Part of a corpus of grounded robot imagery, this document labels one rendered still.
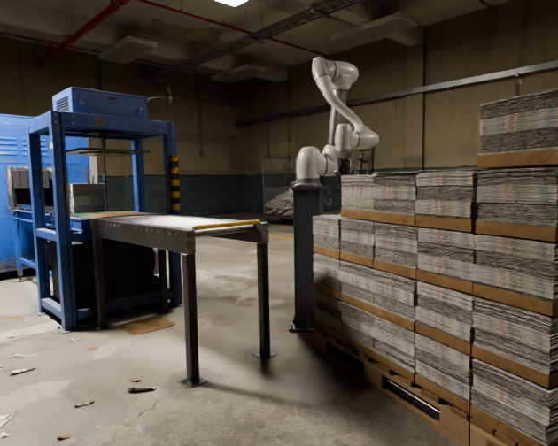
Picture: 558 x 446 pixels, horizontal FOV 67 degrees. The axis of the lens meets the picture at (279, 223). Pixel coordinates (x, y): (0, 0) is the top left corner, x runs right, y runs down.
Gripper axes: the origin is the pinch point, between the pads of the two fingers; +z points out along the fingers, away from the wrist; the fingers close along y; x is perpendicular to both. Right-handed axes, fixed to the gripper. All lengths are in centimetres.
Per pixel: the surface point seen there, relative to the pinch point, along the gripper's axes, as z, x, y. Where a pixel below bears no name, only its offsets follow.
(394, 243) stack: 22, -67, -17
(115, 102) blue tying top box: -71, 140, -116
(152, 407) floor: 96, -22, -121
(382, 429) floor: 96, -84, -38
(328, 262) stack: 39.4, -10.9, -18.2
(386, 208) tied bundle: 6, -62, -18
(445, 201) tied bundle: 1, -97, -19
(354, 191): -1.7, -34.9, -16.8
